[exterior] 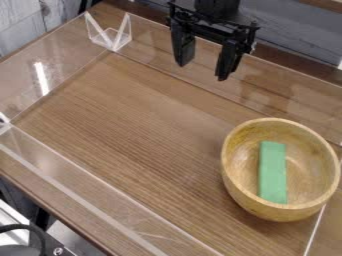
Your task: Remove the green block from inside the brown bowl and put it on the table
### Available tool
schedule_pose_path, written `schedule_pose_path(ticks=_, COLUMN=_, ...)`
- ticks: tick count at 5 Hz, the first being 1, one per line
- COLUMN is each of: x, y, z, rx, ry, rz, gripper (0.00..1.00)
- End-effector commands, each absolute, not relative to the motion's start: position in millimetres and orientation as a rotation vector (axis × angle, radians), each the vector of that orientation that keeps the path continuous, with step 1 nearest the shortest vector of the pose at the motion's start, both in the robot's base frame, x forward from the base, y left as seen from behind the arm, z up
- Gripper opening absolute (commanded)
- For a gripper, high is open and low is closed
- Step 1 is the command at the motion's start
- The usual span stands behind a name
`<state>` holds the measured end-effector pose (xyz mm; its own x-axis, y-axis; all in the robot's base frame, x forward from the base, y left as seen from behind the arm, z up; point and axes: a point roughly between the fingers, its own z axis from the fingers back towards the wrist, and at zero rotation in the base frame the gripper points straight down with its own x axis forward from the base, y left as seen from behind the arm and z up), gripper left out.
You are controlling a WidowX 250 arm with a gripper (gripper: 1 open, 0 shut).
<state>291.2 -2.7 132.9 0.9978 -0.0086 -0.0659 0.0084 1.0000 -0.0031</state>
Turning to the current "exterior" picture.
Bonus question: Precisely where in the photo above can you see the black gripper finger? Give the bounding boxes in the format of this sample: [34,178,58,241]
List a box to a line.
[215,40,243,81]
[171,20,195,67]

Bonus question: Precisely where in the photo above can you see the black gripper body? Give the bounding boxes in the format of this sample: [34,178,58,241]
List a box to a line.
[167,0,261,53]

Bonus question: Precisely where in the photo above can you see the brown wooden bowl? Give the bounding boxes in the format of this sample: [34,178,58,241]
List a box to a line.
[221,118,342,222]

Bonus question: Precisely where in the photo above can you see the green rectangular block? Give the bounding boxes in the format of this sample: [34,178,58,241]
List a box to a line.
[258,141,288,204]

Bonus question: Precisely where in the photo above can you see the clear acrylic barrier walls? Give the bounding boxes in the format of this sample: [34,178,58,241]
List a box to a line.
[0,14,342,256]

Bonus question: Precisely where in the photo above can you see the clear acrylic corner bracket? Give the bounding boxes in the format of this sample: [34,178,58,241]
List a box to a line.
[85,12,133,52]

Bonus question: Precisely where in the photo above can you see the black metal bracket with bolt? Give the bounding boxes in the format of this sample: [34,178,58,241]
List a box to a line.
[44,234,78,256]

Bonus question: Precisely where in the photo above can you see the black cable bottom left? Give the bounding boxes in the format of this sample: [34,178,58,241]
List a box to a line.
[0,223,48,256]

